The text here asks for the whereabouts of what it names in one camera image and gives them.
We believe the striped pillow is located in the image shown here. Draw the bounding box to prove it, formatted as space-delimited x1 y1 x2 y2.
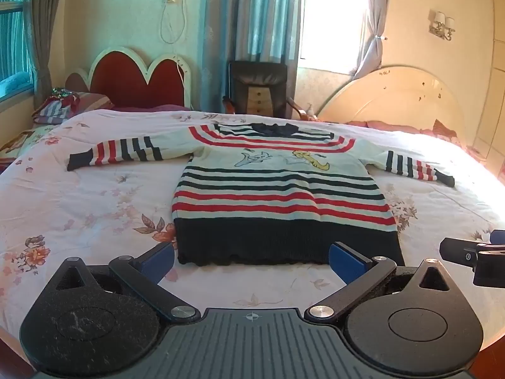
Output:
74 92 116 112

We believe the round beige headboard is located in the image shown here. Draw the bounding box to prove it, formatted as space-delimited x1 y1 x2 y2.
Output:
317 64 468 151

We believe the wall lamp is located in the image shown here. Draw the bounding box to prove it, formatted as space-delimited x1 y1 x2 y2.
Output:
429 9 456 42

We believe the small wooden drawer chest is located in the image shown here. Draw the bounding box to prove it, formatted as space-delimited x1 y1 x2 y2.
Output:
245 86 273 117

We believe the grey curtain with tieback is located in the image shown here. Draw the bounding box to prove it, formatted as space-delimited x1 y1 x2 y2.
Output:
352 0 390 80

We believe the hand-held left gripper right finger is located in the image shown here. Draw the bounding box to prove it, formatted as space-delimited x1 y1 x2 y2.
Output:
304 241 459 323

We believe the white hanging cable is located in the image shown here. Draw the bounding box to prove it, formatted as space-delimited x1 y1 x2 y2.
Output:
159 2 187 83

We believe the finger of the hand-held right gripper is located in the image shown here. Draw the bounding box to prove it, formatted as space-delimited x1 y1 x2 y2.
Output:
472 250 505 287
439 229 505 265

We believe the teal curtain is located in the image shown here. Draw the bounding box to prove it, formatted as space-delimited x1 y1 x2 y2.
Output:
198 0 304 109

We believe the teal-lit side window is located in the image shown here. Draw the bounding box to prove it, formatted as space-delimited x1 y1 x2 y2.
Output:
0 0 34 101

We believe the bright window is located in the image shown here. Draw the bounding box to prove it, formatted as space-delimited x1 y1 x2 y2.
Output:
299 0 369 74

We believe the dark leather armchair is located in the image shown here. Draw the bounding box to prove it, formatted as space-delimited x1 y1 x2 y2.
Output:
222 60 306 120

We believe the magenta blanket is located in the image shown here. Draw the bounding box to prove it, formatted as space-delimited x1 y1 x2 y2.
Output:
110 104 191 113

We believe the pile of colourful clothes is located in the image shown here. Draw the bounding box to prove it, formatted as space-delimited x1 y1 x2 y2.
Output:
32 87 81 125

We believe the striped knit sweater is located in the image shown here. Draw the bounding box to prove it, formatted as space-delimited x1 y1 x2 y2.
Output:
67 122 455 267

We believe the pink bedding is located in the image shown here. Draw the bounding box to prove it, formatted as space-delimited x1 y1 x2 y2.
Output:
343 118 470 151

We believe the red heart-shaped headboard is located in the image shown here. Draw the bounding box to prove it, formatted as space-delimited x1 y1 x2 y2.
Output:
65 46 194 111

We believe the bed with floral quilt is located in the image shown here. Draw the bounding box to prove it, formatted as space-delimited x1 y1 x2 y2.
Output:
0 108 505 332

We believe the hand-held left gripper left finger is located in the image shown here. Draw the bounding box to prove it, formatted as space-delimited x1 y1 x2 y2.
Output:
50 242 201 322

